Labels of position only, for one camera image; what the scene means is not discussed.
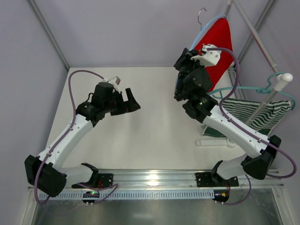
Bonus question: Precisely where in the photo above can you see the red trousers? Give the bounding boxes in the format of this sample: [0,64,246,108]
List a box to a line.
[192,17,235,93]

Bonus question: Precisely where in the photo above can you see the light blue hanger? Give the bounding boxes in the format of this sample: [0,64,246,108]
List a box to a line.
[175,7,228,85]

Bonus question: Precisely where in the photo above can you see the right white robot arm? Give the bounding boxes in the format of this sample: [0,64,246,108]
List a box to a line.
[174,47,281,186]

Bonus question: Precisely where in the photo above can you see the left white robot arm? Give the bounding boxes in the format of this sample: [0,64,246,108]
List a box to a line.
[24,82,141,197]

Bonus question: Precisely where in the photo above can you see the teal hanger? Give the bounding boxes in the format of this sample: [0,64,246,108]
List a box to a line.
[208,72,296,111]

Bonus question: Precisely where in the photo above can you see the green white striped garment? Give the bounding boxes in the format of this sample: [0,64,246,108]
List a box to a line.
[202,98,293,137]

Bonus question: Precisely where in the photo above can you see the white clothes rack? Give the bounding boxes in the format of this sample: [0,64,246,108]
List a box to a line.
[195,0,293,148]

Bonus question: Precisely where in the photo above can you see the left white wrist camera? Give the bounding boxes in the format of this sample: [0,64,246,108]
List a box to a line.
[103,76,121,93]

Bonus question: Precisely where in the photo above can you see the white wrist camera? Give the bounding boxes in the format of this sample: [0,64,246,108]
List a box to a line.
[191,44,221,67]
[103,76,121,93]

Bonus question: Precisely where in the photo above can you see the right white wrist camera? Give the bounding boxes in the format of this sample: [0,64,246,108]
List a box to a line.
[191,44,221,67]

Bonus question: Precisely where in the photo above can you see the aluminium mounting rail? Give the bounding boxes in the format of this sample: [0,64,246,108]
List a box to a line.
[28,169,284,191]

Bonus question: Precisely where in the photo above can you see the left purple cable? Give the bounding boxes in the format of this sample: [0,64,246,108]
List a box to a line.
[34,70,119,206]

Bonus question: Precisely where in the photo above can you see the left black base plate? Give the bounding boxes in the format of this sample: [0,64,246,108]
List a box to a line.
[82,173,113,188]

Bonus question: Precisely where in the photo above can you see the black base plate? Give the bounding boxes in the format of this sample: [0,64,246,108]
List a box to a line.
[195,172,239,188]
[82,173,113,188]

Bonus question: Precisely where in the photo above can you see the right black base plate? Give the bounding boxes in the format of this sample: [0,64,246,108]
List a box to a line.
[195,172,239,188]

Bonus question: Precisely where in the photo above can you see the slotted cable duct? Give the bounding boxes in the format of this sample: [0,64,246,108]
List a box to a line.
[50,189,215,200]

